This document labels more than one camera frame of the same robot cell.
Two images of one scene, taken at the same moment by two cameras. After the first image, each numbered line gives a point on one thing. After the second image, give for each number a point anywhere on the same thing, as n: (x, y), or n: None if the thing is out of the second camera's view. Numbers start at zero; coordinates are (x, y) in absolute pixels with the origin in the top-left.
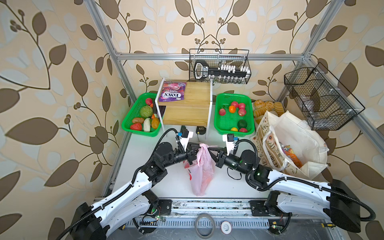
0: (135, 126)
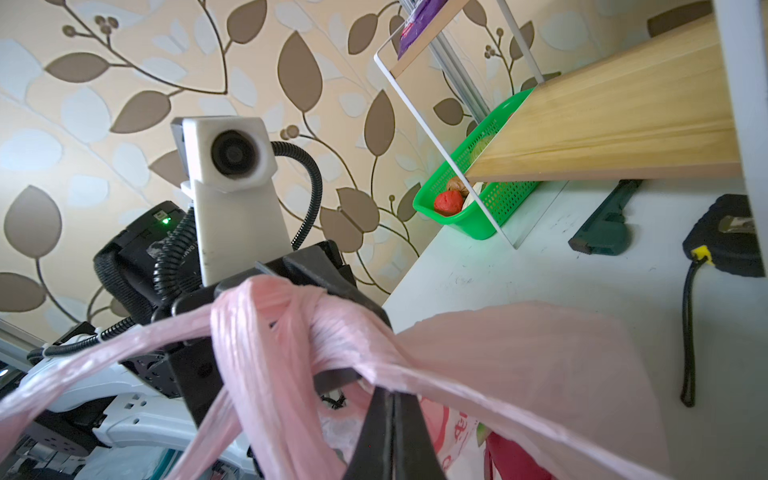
0: (448, 203)
